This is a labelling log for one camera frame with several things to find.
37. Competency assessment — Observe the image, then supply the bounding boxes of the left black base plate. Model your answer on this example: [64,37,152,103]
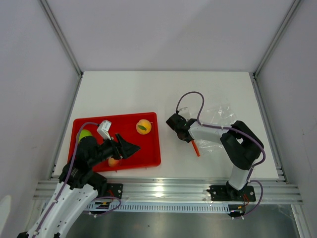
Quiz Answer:
[104,183,123,199]

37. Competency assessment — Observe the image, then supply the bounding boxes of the left aluminium frame post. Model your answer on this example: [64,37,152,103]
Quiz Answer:
[38,0,83,77]

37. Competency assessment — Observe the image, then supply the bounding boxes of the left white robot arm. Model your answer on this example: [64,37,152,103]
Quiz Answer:
[18,134,140,238]

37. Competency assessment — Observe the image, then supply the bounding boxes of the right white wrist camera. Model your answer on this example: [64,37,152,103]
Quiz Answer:
[178,107,191,121]

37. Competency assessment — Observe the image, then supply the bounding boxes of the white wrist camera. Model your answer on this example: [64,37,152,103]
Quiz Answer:
[178,107,191,121]
[97,120,111,140]

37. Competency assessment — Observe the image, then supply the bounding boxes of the aluminium front rail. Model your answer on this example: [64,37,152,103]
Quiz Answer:
[33,178,304,204]

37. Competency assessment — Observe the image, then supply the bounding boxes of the right aluminium frame post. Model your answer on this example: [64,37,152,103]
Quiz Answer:
[252,0,305,77]

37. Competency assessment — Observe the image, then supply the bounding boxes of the clear zip bag orange zipper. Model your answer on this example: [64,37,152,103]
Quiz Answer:
[192,104,237,157]

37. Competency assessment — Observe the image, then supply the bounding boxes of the aluminium frame post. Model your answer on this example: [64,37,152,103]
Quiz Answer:
[252,0,305,77]
[38,0,83,77]

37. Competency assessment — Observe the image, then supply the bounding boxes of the green apple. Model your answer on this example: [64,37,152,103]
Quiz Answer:
[77,129,93,144]

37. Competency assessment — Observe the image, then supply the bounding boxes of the small orange peach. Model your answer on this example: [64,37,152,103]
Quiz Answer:
[108,157,120,168]

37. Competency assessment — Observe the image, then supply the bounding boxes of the red plastic tray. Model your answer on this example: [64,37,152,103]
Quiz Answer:
[67,112,162,173]

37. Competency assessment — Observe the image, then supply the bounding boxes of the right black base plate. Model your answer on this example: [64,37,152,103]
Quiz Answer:
[206,184,256,202]

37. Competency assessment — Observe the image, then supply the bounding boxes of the white slotted cable duct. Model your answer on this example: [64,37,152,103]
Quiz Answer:
[84,202,232,214]

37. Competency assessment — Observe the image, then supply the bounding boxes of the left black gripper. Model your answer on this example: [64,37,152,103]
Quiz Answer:
[89,132,140,167]

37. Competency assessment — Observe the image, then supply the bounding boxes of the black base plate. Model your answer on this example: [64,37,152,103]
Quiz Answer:
[104,183,123,199]
[206,184,256,202]

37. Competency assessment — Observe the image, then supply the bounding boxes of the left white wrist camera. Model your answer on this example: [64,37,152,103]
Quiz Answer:
[97,120,111,140]

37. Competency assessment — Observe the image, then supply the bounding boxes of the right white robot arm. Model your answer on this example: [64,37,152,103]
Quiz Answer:
[166,113,265,200]

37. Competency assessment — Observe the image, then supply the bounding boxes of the orange peach with leaf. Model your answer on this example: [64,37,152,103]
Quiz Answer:
[136,119,152,135]

